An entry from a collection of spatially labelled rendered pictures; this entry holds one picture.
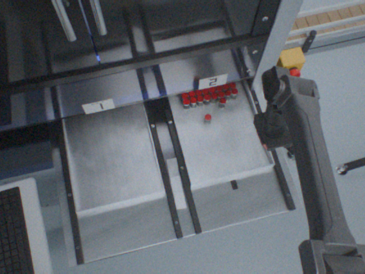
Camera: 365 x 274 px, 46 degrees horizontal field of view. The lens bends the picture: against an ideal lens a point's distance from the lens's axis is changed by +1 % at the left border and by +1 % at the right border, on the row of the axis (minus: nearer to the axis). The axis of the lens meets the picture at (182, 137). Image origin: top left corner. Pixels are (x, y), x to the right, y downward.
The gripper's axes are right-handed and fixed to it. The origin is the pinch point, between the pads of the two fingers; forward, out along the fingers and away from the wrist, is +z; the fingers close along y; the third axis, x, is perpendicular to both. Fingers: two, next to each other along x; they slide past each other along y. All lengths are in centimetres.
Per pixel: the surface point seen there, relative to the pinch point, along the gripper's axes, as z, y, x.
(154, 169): 18.5, 10.9, 29.9
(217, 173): 19.6, 5.0, 11.6
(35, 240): 28, 2, 70
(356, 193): 108, 15, -68
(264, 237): 109, 6, -16
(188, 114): 15.9, 25.9, 15.1
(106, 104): 1.4, 26.0, 38.9
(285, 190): 19.8, -5.7, -6.2
